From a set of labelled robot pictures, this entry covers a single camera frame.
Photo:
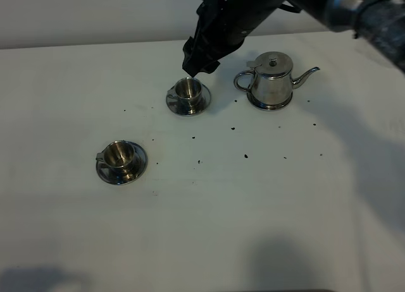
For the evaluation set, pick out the stainless steel teacup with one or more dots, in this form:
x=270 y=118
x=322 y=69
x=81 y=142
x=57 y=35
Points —
x=186 y=92
x=119 y=156

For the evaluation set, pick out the far steel saucer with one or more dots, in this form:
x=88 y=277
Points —
x=188 y=107

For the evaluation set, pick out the far stainless steel teacup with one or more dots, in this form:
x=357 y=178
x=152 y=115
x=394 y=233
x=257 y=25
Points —
x=186 y=92

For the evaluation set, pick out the near steel saucer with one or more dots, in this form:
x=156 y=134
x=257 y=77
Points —
x=113 y=178

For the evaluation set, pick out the stainless steel teapot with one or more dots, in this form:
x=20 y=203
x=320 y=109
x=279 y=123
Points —
x=269 y=78

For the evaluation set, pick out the near stainless steel teacup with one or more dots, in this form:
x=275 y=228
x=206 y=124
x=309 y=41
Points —
x=119 y=156

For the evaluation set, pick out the round steel teapot saucer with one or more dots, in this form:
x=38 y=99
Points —
x=268 y=107

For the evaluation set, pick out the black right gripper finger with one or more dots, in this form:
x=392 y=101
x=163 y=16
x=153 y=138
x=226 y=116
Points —
x=193 y=62
x=208 y=65

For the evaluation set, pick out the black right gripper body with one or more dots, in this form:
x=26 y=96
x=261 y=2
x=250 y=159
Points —
x=223 y=24

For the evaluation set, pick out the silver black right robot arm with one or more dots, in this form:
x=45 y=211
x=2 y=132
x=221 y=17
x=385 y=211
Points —
x=379 y=22

